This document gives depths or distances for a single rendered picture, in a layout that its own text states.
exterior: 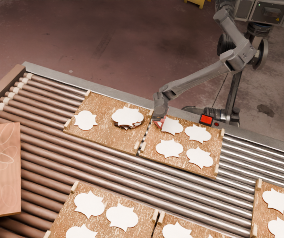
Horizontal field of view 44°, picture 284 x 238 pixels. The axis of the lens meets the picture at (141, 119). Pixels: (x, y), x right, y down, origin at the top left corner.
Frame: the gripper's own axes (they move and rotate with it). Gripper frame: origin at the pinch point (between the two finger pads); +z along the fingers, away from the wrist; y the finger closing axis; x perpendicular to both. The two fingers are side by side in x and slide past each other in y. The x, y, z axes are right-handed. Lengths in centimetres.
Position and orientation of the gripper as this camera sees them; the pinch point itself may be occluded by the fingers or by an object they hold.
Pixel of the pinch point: (161, 123)
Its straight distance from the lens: 198.8
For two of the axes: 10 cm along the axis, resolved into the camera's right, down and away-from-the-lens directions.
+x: 9.5, 0.8, -3.0
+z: 1.4, 7.6, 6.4
